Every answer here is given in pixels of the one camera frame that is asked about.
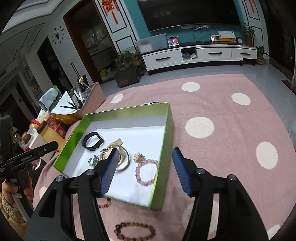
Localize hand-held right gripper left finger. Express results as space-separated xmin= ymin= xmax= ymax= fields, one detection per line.
xmin=24 ymin=148 xmax=119 ymax=241

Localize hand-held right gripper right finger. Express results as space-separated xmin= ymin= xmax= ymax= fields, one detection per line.
xmin=172 ymin=147 xmax=270 ymax=241

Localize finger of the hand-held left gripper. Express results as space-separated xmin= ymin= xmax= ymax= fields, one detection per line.
xmin=24 ymin=142 xmax=59 ymax=161

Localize metal bangle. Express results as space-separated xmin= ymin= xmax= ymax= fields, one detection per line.
xmin=116 ymin=146 xmax=131 ymax=172

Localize pink bead bracelet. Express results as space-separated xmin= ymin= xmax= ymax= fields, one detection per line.
xmin=135 ymin=159 xmax=160 ymax=186

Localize cream wrist watch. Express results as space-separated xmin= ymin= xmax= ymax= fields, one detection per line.
xmin=99 ymin=138 xmax=126 ymax=163

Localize red bead bracelet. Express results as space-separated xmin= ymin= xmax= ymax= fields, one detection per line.
xmin=97 ymin=197 xmax=112 ymax=209

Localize black wrist watch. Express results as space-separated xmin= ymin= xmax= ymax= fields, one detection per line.
xmin=82 ymin=132 xmax=104 ymax=151

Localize green cardboard box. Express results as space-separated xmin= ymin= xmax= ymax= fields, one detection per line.
xmin=53 ymin=102 xmax=175 ymax=210

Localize brown bead bracelet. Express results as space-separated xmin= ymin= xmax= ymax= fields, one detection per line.
xmin=114 ymin=222 xmax=156 ymax=241

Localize person's left forearm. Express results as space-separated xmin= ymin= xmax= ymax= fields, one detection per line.
xmin=0 ymin=192 xmax=26 ymax=235

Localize person's left hand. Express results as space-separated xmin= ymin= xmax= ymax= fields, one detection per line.
xmin=1 ymin=179 xmax=33 ymax=198

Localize yellow bear bottle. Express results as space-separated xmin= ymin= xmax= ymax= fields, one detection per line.
xmin=37 ymin=122 xmax=66 ymax=152

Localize orange snack bag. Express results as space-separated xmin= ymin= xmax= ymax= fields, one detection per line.
xmin=50 ymin=113 xmax=79 ymax=127

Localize rolled light blue cloth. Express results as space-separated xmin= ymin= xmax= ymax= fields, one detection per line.
xmin=38 ymin=89 xmax=62 ymax=109

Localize white paper sheets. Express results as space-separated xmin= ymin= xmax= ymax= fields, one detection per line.
xmin=51 ymin=90 xmax=78 ymax=114

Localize pink polka dot tablecloth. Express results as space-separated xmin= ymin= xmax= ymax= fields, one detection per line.
xmin=32 ymin=74 xmax=296 ymax=241

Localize bunch of pens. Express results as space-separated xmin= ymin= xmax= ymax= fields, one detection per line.
xmin=60 ymin=87 xmax=86 ymax=109

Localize beige pen holder box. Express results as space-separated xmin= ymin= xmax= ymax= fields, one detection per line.
xmin=74 ymin=82 xmax=107 ymax=120

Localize bushy plant in planter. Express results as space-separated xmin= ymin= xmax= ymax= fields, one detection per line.
xmin=115 ymin=51 xmax=142 ymax=88

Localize white tv cabinet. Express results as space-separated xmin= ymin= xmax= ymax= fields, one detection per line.
xmin=141 ymin=43 xmax=258 ymax=73

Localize translucent storage box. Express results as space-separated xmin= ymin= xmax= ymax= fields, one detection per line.
xmin=135 ymin=33 xmax=167 ymax=55

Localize small potted plant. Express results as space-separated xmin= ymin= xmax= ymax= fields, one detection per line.
xmin=256 ymin=46 xmax=270 ymax=65

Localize yellow and white box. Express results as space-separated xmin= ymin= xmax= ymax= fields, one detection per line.
xmin=211 ymin=31 xmax=237 ymax=43

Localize tall potted plant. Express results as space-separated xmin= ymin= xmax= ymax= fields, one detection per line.
xmin=240 ymin=22 xmax=257 ymax=47

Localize black television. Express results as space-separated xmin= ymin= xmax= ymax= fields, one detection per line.
xmin=137 ymin=0 xmax=241 ymax=32

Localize black wall clock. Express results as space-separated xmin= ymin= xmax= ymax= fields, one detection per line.
xmin=51 ymin=27 xmax=65 ymax=44

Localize red knot wall ornament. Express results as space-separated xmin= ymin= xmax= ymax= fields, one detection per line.
xmin=101 ymin=0 xmax=119 ymax=24

